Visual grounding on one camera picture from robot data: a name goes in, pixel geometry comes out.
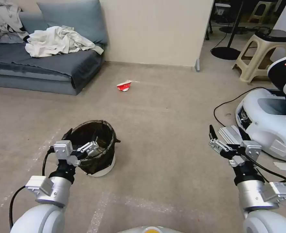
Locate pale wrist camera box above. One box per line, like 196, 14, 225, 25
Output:
53, 140, 73, 160
240, 140, 262, 160

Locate white wheeled robot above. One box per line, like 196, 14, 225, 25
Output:
235, 51, 286, 163

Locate thin black stand cable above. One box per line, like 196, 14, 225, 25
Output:
214, 30, 232, 49

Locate crushed red paper carton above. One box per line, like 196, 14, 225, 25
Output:
116, 79, 133, 93

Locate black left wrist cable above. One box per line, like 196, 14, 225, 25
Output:
43, 145, 57, 176

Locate white trash can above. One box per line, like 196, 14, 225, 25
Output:
69, 119, 117, 178

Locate black floor stand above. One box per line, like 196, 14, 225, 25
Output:
210, 0, 246, 61

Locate grey crumpled garment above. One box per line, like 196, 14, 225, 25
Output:
0, 0, 28, 44

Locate crumpled white cloth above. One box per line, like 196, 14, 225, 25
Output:
25, 25, 104, 58

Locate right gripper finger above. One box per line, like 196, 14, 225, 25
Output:
207, 124, 228, 154
239, 128, 252, 142

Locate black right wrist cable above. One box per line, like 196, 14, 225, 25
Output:
243, 154, 286, 183

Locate beige plastic stool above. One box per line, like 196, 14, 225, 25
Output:
232, 33, 286, 84
248, 1, 283, 24

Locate black round base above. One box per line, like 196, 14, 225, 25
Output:
218, 24, 256, 34

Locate white robot front shell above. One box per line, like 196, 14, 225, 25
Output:
117, 226, 180, 233

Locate black floor cable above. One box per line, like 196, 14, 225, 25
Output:
213, 87, 257, 128

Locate silver aluminium rails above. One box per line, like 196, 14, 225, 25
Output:
218, 125, 251, 147

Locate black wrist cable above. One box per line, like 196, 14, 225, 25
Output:
243, 154, 286, 183
43, 145, 57, 176

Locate blue sofa cushion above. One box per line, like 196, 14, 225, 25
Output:
36, 0, 109, 45

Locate blue-grey sofa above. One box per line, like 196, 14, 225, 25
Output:
0, 12, 104, 95

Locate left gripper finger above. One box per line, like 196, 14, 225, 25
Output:
78, 135, 100, 157
61, 128, 73, 142

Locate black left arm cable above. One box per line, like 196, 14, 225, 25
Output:
9, 185, 27, 230

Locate white tape strip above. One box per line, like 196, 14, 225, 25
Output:
273, 161, 286, 172

